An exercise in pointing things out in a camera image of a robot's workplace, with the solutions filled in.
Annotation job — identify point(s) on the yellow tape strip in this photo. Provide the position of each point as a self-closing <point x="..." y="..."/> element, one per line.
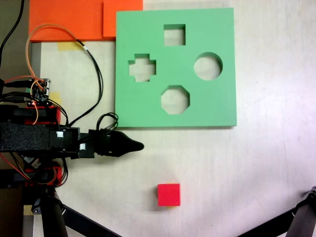
<point x="67" y="46"/>

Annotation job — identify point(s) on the black tripod with clamp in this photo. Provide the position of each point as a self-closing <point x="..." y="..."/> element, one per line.
<point x="54" y="217"/>

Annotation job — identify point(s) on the black tripod leg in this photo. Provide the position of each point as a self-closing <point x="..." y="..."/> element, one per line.
<point x="293" y="217"/>

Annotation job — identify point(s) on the green shape sorter board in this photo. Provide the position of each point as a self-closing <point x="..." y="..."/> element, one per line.
<point x="212" y="103"/>

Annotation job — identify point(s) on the red printed base mount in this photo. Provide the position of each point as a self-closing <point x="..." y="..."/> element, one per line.
<point x="58" y="174"/>
<point x="58" y="114"/>

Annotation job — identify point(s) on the small yellow tape piece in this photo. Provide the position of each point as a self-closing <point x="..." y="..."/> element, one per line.
<point x="56" y="98"/>

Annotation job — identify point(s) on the red square block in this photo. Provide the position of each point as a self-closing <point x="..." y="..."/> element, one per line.
<point x="169" y="195"/>

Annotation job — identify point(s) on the circuit board with green terminal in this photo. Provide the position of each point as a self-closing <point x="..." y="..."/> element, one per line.
<point x="39" y="92"/>

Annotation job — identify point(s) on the orange block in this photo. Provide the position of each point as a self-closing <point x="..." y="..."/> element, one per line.
<point x="71" y="19"/>

